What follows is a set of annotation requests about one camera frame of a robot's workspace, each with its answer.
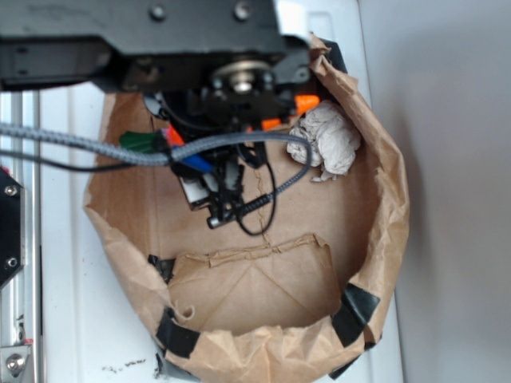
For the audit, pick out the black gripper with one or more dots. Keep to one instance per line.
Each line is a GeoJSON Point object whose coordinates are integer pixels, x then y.
{"type": "Point", "coordinates": [234, 97]}

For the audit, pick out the orange toy carrot green stem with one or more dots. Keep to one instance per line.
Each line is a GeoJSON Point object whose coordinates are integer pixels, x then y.
{"type": "Point", "coordinates": [148, 142]}

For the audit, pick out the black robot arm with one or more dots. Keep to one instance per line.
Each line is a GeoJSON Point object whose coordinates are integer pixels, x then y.
{"type": "Point", "coordinates": [211, 66]}

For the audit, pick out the black tape top right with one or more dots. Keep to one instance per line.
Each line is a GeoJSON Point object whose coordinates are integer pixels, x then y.
{"type": "Point", "coordinates": [334, 55]}

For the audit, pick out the black tape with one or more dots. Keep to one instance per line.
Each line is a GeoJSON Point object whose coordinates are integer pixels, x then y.
{"type": "Point", "coordinates": [175, 338]}
{"type": "Point", "coordinates": [355, 312]}
{"type": "Point", "coordinates": [334, 55]}

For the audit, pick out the crumpled white paper towel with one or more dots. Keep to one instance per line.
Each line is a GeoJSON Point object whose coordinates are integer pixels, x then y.
{"type": "Point", "coordinates": [333, 140]}

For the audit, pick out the brown paper bag liner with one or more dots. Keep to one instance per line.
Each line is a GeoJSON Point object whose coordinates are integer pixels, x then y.
{"type": "Point", "coordinates": [263, 305]}

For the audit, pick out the black tape bottom right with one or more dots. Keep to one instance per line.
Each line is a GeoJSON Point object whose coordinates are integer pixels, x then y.
{"type": "Point", "coordinates": [355, 312]}

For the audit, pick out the black tape bottom left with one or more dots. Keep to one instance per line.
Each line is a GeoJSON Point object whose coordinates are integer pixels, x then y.
{"type": "Point", "coordinates": [175, 338]}

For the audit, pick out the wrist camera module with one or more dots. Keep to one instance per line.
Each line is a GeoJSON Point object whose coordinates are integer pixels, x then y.
{"type": "Point", "coordinates": [215, 185]}

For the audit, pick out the black bracket with bolts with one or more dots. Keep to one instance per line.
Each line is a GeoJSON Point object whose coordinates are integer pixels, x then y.
{"type": "Point", "coordinates": [12, 227]}

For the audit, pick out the aluminium frame rail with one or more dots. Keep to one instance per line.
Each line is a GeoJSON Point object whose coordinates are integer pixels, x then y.
{"type": "Point", "coordinates": [21, 299]}

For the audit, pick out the metal corner bracket with bolt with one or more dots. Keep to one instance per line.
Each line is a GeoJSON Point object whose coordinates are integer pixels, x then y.
{"type": "Point", "coordinates": [15, 362]}

